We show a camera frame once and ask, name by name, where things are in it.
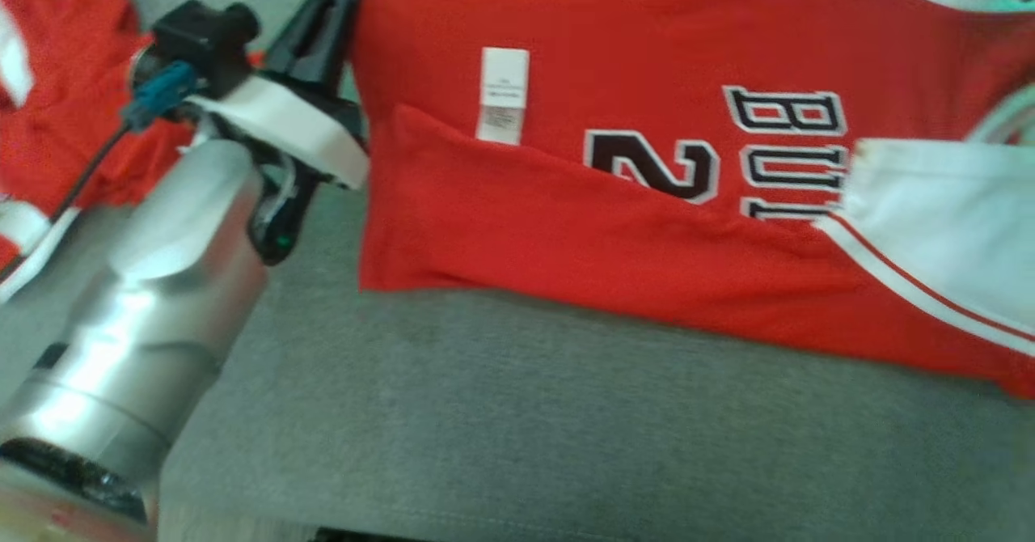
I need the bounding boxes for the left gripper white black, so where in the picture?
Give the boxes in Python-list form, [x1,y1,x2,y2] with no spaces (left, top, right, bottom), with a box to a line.
[184,0,371,268]

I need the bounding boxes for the red Bulls basketball shorts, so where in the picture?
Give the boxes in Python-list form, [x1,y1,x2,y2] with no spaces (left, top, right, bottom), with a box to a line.
[0,0,199,300]

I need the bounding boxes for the red Bulls basketball jersey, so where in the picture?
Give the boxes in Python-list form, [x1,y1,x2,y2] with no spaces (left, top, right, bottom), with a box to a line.
[348,0,1035,401]

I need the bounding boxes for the large grey sofa seat cushion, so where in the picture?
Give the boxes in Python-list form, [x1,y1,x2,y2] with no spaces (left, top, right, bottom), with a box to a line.
[0,0,1035,542]

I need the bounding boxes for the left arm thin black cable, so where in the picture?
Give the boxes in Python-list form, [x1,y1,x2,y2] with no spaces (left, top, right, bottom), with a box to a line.
[0,121,134,284]

